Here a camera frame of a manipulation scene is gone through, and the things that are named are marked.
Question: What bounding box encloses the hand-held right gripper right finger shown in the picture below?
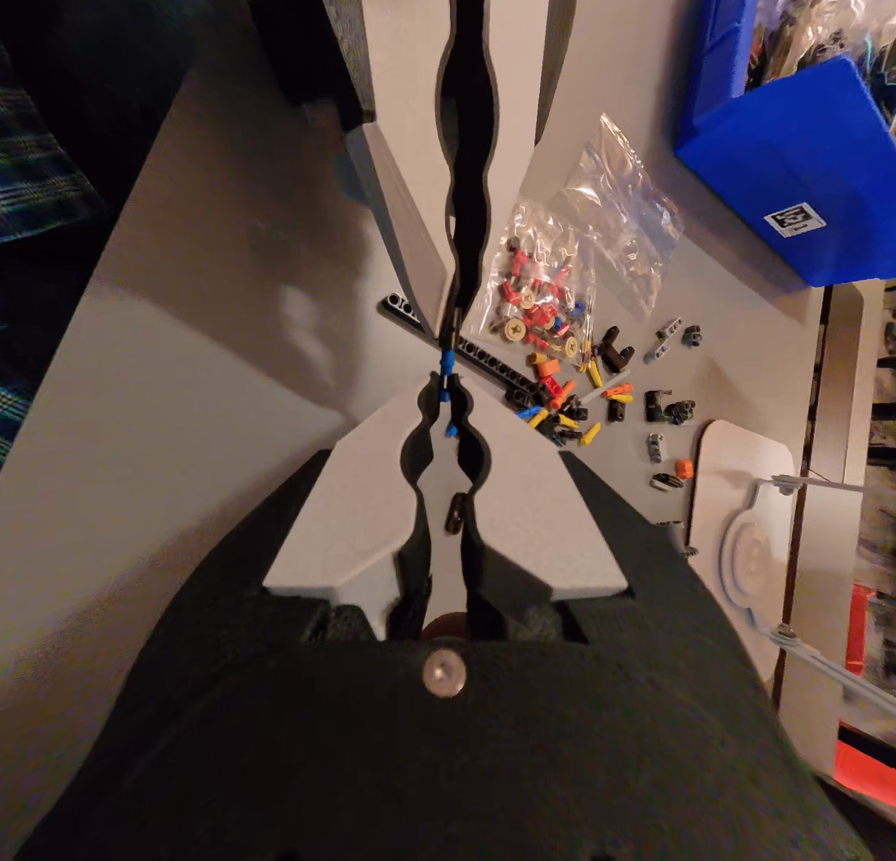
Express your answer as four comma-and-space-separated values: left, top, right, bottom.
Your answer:
451, 374, 629, 641

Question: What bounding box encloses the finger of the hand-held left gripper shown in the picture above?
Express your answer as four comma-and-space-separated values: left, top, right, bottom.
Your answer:
346, 0, 461, 338
454, 0, 554, 344

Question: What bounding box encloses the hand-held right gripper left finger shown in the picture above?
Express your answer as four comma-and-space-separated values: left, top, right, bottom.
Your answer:
263, 374, 436, 641

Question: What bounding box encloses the pile of lego pieces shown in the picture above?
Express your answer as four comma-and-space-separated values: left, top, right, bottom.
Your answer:
446, 318, 704, 492

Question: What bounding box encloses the grey lego differential gear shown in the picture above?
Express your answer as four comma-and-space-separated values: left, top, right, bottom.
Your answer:
654, 520, 701, 561

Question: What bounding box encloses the long black lego beam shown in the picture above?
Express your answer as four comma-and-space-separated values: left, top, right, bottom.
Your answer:
380, 293, 543, 408

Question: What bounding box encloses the plastic bag with lego pieces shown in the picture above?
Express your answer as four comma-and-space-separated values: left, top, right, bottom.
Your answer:
462, 199, 599, 372

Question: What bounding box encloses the person's left hand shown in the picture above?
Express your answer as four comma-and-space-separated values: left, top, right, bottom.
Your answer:
301, 98, 351, 155

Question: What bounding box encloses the empty clear plastic bag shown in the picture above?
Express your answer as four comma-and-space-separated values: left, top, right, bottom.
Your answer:
553, 112, 686, 319

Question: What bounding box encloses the white monitor stand base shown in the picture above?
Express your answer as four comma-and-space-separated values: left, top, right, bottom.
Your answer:
686, 419, 896, 708

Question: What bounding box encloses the blue plastic bin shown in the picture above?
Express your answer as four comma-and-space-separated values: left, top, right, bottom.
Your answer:
673, 0, 896, 289

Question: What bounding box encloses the crinkled clear plastic bag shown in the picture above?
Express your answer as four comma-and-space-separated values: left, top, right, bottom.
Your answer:
745, 0, 896, 130

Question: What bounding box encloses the red black box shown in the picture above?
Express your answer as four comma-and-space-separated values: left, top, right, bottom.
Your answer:
833, 581, 896, 799

